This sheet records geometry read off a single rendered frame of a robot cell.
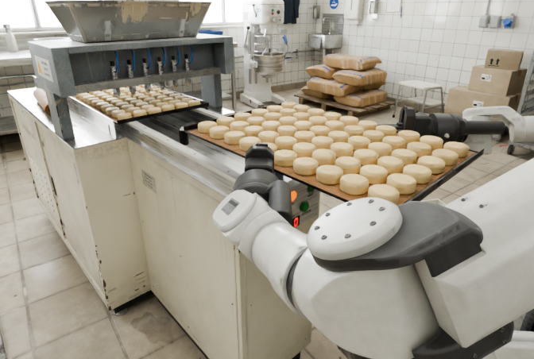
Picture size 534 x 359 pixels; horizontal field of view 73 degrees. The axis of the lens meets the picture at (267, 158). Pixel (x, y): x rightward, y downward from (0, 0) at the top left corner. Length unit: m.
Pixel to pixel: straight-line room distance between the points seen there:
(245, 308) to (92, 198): 0.73
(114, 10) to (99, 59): 0.18
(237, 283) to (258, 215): 0.65
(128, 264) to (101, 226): 0.24
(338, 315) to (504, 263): 0.12
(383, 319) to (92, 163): 1.29
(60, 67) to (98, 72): 0.17
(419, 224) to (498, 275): 0.06
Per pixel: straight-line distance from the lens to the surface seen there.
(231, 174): 0.94
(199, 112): 1.56
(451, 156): 0.83
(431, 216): 0.29
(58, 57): 1.38
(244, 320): 1.19
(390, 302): 0.30
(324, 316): 0.32
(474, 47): 4.94
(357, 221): 0.29
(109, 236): 1.62
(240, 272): 1.06
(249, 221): 0.45
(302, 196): 1.06
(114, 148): 1.49
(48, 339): 1.95
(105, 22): 1.47
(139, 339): 1.80
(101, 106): 1.65
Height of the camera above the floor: 1.30
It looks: 23 degrees down
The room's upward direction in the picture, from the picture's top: straight up
